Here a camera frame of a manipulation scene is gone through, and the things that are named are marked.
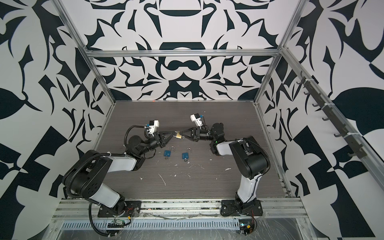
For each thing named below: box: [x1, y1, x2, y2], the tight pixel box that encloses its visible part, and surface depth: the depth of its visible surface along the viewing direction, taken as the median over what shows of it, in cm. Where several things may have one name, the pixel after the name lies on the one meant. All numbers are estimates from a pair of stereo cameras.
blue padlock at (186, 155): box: [182, 147, 192, 159], surface depth 94 cm
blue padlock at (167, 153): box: [163, 145, 176, 157], surface depth 96 cm
